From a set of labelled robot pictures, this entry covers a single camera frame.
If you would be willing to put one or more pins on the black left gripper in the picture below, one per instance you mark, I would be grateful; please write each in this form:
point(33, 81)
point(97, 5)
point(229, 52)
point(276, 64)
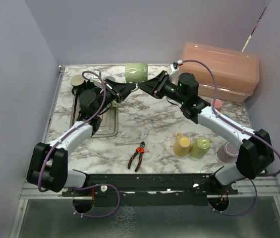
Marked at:
point(120, 90)

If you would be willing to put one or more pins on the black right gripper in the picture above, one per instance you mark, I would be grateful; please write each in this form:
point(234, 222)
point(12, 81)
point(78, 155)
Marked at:
point(155, 86)

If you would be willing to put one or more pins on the light green mug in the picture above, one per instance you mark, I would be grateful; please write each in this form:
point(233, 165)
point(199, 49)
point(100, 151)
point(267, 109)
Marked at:
point(114, 104)

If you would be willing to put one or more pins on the sage green mug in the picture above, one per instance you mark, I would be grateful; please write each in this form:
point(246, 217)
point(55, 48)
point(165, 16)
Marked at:
point(136, 72)

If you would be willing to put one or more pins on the dark teal mug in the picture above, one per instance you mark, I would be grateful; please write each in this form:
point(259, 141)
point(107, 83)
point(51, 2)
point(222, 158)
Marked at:
point(91, 86)

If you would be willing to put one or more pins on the black mug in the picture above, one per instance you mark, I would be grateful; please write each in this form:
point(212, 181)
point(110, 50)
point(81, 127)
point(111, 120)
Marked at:
point(78, 84)

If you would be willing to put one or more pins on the pink and blue mug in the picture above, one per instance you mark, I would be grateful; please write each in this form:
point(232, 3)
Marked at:
point(217, 104)

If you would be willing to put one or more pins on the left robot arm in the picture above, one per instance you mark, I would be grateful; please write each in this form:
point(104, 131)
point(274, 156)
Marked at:
point(48, 168)

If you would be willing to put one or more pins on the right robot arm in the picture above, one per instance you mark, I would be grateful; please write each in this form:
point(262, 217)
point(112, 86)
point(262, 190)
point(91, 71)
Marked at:
point(254, 148)

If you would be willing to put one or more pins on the yellow mug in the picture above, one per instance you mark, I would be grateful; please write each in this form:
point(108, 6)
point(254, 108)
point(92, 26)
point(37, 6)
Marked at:
point(182, 145)

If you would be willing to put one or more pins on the lime green faceted mug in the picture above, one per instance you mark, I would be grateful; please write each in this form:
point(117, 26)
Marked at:
point(200, 147)

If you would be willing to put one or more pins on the mauve purple mug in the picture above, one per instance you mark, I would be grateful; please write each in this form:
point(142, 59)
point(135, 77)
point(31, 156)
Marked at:
point(227, 153)

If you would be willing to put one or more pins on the steel tray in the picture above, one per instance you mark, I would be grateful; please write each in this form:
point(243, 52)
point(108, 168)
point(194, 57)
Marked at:
point(109, 124)

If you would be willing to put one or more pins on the pink plastic storage box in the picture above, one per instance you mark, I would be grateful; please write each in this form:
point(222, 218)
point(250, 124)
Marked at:
point(237, 74)

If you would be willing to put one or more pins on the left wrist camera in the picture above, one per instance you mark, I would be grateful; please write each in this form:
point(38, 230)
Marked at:
point(95, 79)

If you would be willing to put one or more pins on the clear handle screwdriver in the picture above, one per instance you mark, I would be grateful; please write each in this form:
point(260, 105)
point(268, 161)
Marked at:
point(126, 144)

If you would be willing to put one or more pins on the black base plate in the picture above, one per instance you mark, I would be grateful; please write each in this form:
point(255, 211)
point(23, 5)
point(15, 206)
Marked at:
point(149, 190)

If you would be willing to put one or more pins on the aluminium rail frame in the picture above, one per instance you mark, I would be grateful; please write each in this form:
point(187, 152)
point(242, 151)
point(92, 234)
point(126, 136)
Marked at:
point(266, 186)

